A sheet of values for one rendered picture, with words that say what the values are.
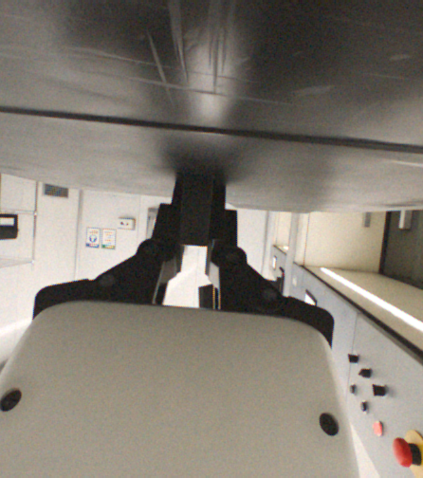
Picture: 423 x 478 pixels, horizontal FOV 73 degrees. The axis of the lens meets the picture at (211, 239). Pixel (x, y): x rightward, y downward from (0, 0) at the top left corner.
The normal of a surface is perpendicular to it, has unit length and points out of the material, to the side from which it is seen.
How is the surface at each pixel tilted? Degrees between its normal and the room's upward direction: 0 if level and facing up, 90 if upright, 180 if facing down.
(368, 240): 90
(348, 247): 90
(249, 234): 90
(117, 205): 90
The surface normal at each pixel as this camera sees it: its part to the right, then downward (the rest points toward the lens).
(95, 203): -0.12, 0.05
